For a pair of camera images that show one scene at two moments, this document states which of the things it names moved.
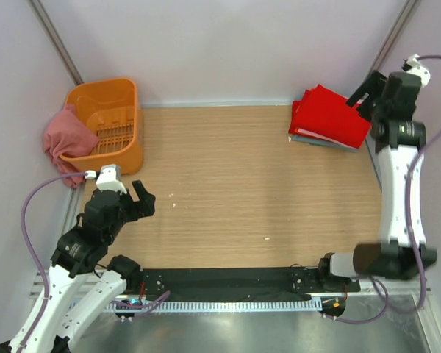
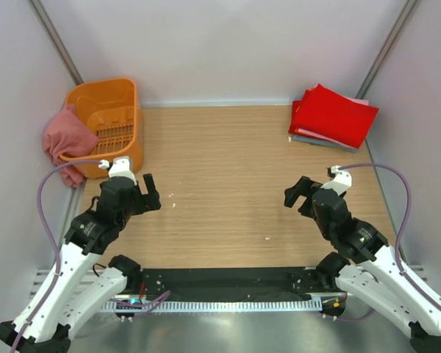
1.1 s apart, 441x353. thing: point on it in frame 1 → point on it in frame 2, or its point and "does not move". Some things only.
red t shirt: (325, 112) does not move
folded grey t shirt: (323, 143) does not move
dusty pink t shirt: (67, 133) does not move
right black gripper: (370, 100) → (305, 198)
